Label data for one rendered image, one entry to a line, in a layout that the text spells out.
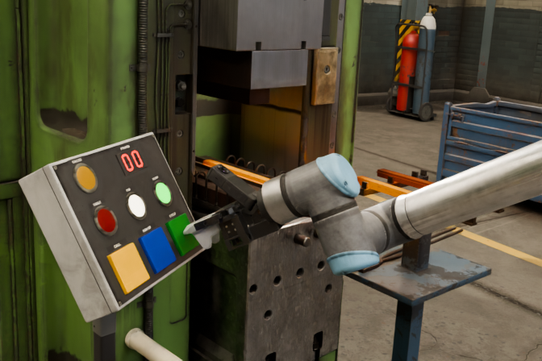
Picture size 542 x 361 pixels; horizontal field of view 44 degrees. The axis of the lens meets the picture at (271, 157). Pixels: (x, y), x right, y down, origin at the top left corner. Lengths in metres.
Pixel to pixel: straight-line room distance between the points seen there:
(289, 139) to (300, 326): 0.57
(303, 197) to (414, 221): 0.22
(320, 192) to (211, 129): 1.06
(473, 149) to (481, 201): 4.39
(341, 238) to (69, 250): 0.48
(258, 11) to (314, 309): 0.85
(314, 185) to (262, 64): 0.54
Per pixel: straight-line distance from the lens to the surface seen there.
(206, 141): 2.24
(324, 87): 2.05
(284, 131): 2.10
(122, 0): 1.61
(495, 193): 1.21
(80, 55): 1.83
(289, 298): 1.88
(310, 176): 1.23
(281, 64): 1.74
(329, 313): 2.04
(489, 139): 5.54
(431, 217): 1.27
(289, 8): 1.74
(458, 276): 2.15
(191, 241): 1.43
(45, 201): 1.24
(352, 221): 1.23
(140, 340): 1.79
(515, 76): 10.56
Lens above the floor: 1.50
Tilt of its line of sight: 14 degrees down
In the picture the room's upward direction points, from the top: 3 degrees clockwise
